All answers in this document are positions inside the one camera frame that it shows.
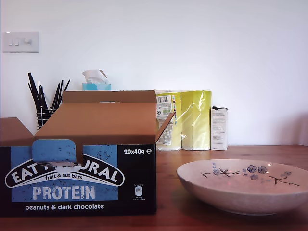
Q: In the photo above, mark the black blue snackbar carton box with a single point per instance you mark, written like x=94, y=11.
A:
x=72, y=192

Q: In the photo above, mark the teal tissue box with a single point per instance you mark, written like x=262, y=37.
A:
x=96, y=87

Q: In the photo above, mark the small white carton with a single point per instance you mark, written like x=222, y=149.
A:
x=219, y=130

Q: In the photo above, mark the white plate blue flowers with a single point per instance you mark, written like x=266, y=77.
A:
x=240, y=199

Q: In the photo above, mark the yellow paper towel pack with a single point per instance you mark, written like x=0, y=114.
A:
x=195, y=120

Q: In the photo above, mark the black stick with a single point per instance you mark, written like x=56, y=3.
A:
x=34, y=97
x=36, y=91
x=57, y=94
x=42, y=95
x=62, y=94

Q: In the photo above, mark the white light switch plate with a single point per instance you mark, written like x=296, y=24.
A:
x=20, y=42

